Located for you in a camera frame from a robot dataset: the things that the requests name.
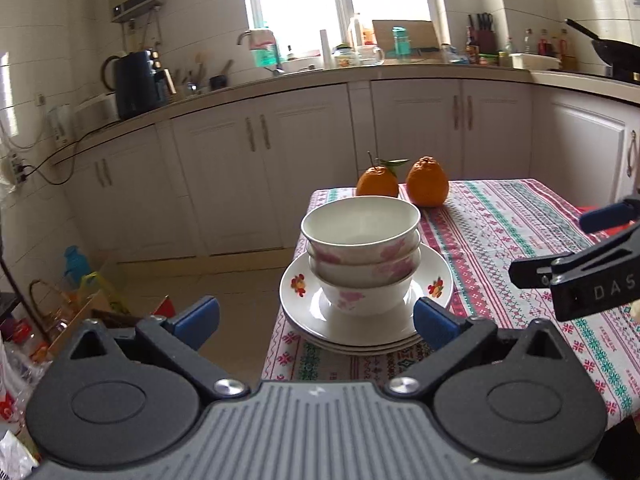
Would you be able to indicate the dark sauce bottle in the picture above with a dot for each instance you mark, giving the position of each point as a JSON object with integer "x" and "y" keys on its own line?
{"x": 471, "y": 50}

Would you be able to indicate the clear glass bottle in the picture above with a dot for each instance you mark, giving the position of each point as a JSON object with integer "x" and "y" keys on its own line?
{"x": 527, "y": 42}

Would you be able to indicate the clear glass pitcher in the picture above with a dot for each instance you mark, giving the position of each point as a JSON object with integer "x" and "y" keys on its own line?
{"x": 370, "y": 55}

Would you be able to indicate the green dish soap bottle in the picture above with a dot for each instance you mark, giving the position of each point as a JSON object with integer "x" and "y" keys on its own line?
{"x": 265, "y": 56}

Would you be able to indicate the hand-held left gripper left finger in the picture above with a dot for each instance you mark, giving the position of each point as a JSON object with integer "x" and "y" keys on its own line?
{"x": 197, "y": 320}

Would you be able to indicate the teal water bottle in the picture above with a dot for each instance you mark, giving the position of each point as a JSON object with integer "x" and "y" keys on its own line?
{"x": 399, "y": 42}

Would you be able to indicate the open cardboard box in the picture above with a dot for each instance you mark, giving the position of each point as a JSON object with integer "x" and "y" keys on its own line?
{"x": 95, "y": 310}

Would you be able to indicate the white countertop appliance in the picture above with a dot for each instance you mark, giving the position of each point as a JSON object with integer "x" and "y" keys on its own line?
{"x": 97, "y": 110}

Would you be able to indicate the yellow oil bottle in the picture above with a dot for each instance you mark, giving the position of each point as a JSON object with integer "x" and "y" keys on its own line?
{"x": 565, "y": 50}

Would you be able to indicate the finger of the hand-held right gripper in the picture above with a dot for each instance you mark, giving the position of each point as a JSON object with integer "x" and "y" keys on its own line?
{"x": 607, "y": 216}
{"x": 530, "y": 272}

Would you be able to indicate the blue bottle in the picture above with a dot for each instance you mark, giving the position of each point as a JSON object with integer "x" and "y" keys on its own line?
{"x": 77, "y": 265}

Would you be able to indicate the white fruit-print plate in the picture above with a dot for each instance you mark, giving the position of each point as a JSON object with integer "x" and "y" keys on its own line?
{"x": 300, "y": 305}
{"x": 360, "y": 343}
{"x": 360, "y": 350}

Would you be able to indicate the bumpy orange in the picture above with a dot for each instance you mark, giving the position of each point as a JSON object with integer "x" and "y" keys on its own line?
{"x": 426, "y": 185}

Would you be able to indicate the yellow green bag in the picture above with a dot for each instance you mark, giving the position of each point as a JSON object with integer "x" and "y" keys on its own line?
{"x": 102, "y": 290}

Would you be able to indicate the orange with stem and leaf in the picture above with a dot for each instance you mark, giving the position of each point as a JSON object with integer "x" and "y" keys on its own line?
{"x": 377, "y": 185}

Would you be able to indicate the brown cutting board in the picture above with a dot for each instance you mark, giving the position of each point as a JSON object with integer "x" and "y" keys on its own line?
{"x": 425, "y": 35}

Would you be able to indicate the knife block with knives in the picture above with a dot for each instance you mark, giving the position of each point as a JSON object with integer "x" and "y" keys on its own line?
{"x": 482, "y": 40}

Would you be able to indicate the pink cloth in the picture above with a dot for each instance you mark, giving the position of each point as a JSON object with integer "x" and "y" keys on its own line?
{"x": 262, "y": 39}

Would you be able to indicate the beige kitchen countertop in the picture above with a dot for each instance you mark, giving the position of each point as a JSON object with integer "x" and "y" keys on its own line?
{"x": 425, "y": 72}

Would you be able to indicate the wall-mounted water heater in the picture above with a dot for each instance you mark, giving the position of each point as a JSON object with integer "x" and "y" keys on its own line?
{"x": 135, "y": 7}

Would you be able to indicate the chrome sink faucet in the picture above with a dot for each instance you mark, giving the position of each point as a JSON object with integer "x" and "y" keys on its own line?
{"x": 272, "y": 67}

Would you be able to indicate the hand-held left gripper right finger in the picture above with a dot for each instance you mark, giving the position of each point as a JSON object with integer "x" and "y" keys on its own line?
{"x": 435, "y": 322}

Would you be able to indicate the black wok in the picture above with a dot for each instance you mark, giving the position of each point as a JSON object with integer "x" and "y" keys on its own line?
{"x": 620, "y": 52}

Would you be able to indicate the white electric kettle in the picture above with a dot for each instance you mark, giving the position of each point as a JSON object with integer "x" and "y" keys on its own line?
{"x": 61, "y": 127}

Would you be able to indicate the red carton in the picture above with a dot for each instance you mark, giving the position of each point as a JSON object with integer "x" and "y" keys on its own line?
{"x": 162, "y": 307}

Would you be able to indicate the white plastic tub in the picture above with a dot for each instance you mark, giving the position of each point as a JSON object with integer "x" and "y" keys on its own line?
{"x": 535, "y": 61}

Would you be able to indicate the utensil holder with utensils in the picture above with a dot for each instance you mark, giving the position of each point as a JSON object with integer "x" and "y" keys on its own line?
{"x": 192, "y": 82}

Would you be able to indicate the patterned red green tablecloth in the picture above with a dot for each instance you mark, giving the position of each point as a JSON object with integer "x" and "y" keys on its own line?
{"x": 500, "y": 240}

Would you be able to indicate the white pink-flower bowl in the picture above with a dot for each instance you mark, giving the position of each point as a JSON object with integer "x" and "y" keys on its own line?
{"x": 365, "y": 276}
{"x": 360, "y": 220}
{"x": 365, "y": 300}

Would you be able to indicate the white kitchen cabinets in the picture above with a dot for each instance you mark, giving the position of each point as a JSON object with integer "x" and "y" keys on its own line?
{"x": 310, "y": 150}

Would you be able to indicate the clear cooking oil bottle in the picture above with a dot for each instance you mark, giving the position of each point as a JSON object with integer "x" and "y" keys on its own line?
{"x": 356, "y": 30}

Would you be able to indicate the small dark pot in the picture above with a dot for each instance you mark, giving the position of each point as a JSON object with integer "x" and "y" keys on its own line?
{"x": 218, "y": 81}

